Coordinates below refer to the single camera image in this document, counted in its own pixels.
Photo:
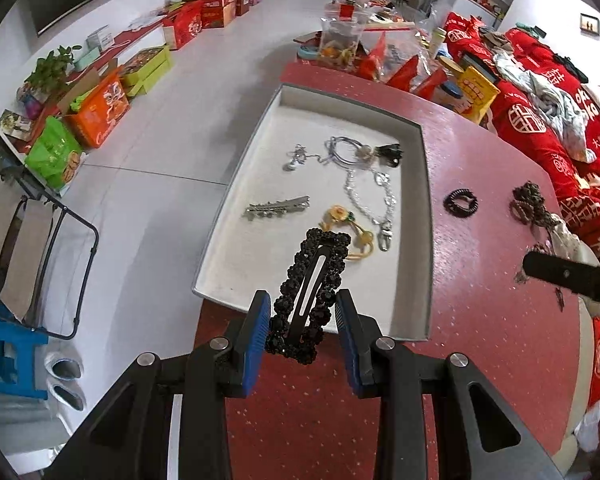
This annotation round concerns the grey and white cloth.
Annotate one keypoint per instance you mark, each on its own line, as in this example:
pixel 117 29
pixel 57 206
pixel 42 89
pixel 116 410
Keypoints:
pixel 555 105

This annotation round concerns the black beaded hair clip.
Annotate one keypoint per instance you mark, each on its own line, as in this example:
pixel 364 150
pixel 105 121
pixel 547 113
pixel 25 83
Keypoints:
pixel 285 300

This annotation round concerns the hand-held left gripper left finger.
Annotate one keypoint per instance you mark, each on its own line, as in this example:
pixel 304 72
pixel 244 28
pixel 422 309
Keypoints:
pixel 257 345

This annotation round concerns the black bow hair clip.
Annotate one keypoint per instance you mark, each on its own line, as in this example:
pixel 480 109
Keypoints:
pixel 390 154

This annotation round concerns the silver hair clip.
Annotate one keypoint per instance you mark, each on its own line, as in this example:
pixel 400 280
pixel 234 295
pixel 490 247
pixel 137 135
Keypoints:
pixel 275 207

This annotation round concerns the jar with blue lid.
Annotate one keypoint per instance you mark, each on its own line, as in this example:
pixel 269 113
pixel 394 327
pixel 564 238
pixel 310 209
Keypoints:
pixel 450 95

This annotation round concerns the small framed wall picture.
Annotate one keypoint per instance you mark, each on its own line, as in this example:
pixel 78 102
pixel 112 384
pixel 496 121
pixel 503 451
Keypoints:
pixel 590 23

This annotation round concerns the pile of red cloths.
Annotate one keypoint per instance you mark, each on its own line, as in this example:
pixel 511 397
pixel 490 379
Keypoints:
pixel 530 125

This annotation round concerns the yellow snack bag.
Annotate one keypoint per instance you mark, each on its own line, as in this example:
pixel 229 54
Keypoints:
pixel 475 95

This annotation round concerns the grey shoe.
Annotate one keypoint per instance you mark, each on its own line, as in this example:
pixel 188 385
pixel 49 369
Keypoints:
pixel 70 397
pixel 65 367

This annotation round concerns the potted green plant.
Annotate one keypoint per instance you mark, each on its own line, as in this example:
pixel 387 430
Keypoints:
pixel 52 67

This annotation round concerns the beige cloth pouch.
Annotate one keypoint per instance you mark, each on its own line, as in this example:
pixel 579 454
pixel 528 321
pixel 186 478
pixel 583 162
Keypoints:
pixel 567 242

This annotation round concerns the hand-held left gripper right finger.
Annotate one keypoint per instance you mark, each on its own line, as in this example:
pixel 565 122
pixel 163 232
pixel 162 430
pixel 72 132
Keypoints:
pixel 352 345

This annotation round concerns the mint green box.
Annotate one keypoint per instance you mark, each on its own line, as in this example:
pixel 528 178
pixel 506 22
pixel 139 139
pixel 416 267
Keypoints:
pixel 86 59

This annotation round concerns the small silver pendant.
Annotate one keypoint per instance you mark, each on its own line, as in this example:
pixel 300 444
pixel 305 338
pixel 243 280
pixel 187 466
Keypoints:
pixel 300 152

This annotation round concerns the red and orange gift box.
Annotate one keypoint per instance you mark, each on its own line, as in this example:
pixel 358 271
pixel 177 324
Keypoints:
pixel 217 5

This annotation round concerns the large red gift box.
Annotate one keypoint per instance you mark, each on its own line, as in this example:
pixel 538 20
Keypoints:
pixel 182 25

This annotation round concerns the clear plastic snack jar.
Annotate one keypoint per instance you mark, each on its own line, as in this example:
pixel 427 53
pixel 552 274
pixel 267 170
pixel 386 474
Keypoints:
pixel 340 42

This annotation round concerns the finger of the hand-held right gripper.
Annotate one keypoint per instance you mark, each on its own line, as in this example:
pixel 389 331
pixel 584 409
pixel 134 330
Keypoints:
pixel 570 276

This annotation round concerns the green snack bag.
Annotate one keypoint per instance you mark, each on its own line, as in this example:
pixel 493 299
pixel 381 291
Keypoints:
pixel 52 152

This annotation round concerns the small photo print box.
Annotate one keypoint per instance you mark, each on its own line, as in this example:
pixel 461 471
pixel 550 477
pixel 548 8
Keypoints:
pixel 15 124

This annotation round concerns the blue plastic stool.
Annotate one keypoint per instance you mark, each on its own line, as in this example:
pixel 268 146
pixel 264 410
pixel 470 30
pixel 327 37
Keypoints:
pixel 5 350

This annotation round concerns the red snack bag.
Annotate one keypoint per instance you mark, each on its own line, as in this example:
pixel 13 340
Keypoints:
pixel 432 85
pixel 405 75
pixel 375 57

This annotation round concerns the small white box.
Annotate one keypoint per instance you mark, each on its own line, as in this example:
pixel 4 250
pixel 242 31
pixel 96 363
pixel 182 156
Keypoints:
pixel 99 37

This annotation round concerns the white cardboard tray box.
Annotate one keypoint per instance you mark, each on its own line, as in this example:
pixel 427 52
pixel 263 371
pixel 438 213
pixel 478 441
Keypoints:
pixel 260 260

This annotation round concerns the lime green gift box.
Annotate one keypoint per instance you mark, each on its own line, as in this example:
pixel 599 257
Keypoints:
pixel 147 67

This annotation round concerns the black metal cart frame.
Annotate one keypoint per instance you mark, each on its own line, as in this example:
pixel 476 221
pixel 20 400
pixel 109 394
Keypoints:
pixel 55 240

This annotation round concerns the brown cardboard box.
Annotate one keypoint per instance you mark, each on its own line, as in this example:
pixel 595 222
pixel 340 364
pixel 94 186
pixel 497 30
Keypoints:
pixel 80 87

